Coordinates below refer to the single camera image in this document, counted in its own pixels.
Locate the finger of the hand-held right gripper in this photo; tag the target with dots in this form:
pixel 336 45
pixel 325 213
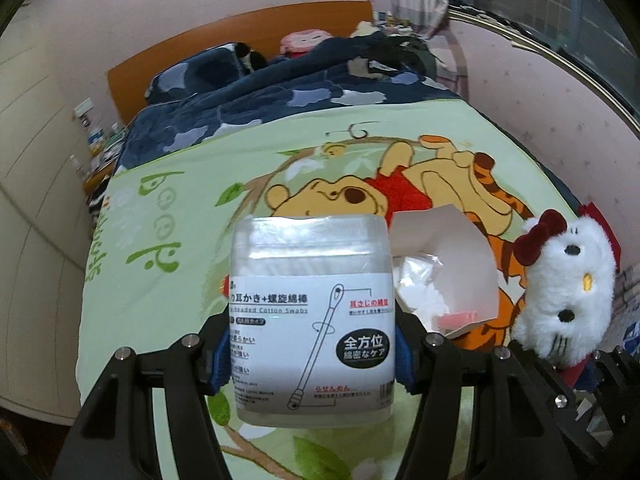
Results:
pixel 560 395
pixel 622 385

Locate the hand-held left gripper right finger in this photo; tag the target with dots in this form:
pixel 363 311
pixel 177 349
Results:
pixel 403 362

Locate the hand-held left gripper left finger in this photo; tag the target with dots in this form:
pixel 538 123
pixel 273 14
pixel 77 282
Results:
pixel 220 366

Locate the clear cotton swab box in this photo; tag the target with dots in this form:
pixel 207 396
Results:
pixel 310 310

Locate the white cat plush toy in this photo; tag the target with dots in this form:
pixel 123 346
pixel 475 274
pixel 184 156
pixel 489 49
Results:
pixel 565 280

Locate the crumpled white plastic wrapper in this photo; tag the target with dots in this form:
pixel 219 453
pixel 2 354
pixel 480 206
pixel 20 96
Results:
pixel 417 280

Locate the open white paper box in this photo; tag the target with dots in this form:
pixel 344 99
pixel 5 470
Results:
pixel 465 255

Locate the green cartoon printed blanket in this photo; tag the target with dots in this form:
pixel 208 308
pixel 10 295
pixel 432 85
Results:
pixel 170 210

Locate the white wardrobe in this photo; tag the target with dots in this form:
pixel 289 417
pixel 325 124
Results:
pixel 35 200

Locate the cluttered bedside table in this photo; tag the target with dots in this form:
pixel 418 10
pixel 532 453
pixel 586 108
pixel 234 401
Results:
pixel 100 145

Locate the dark blue patterned quilt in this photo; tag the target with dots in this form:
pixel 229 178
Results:
pixel 240 105

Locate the pile of dark clothes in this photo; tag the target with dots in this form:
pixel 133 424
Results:
pixel 405 52

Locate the black plush toy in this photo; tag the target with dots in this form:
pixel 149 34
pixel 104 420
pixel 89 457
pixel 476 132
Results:
pixel 246 54

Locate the orange wooden headboard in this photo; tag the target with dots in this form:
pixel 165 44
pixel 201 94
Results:
pixel 165 55

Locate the pink plush toy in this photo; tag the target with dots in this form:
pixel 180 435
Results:
pixel 300 42

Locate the window with gold frame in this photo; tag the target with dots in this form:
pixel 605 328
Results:
pixel 565 10

